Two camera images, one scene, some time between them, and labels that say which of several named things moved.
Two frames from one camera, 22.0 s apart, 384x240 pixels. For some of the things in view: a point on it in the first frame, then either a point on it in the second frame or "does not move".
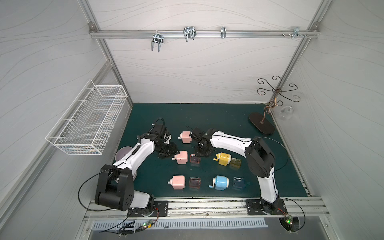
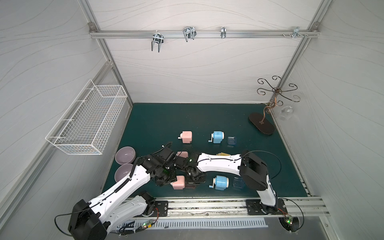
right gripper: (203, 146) to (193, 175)
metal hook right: (295, 31) does not move
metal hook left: (157, 38) does not move
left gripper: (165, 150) to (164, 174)
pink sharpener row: (182, 158) does not move
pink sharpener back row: (185, 135) does not move
